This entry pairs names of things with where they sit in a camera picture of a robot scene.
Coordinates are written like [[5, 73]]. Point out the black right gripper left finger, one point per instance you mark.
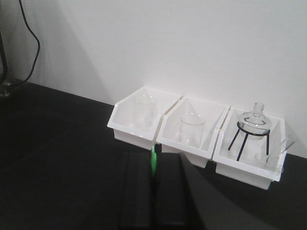
[[136, 206]]

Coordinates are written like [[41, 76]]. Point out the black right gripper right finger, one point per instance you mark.
[[186, 201]]

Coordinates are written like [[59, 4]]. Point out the green plastic spoon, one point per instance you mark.
[[153, 161]]

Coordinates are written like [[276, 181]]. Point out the left white storage bin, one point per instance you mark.
[[121, 120]]

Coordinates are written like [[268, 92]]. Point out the white storage bin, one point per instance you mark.
[[214, 113], [121, 120], [235, 153]]

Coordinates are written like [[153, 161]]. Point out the tall glass beaker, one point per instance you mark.
[[143, 111]]

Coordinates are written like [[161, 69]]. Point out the middle white storage bin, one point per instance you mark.
[[214, 113]]

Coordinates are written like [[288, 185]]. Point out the wide glass beaker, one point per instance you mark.
[[191, 129]]

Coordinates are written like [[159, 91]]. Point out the right white storage bin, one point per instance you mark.
[[235, 153]]

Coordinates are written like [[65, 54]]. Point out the round glass flask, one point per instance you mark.
[[255, 121]]

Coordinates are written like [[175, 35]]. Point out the clear glass funnel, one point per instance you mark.
[[270, 162]]

